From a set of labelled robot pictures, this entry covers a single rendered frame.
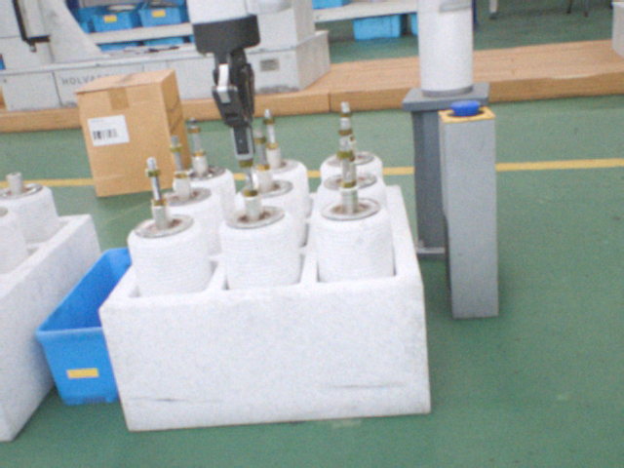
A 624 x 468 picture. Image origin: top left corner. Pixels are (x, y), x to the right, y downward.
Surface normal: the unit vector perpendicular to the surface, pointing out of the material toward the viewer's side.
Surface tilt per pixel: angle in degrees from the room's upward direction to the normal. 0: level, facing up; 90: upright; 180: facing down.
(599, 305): 0
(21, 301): 90
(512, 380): 0
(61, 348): 92
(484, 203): 90
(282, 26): 90
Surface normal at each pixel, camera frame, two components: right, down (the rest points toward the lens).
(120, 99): 0.04, 0.36
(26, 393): 0.99, -0.08
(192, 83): -0.26, 0.37
